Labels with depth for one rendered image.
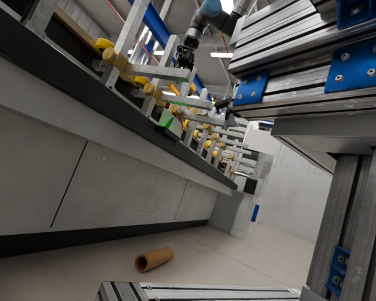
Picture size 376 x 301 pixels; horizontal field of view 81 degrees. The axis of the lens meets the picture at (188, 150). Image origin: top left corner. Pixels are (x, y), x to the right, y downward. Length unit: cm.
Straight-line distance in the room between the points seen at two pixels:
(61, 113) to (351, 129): 73
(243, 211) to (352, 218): 279
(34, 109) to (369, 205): 79
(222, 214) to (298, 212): 631
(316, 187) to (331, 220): 910
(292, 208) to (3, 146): 925
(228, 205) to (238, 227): 37
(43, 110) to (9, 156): 27
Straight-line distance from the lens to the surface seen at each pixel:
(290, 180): 968
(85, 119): 81
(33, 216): 108
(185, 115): 125
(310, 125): 57
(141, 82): 114
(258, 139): 346
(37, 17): 71
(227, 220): 351
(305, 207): 960
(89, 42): 103
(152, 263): 127
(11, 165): 96
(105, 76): 84
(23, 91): 70
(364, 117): 53
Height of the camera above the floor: 49
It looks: 8 degrees up
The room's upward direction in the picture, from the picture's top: 20 degrees clockwise
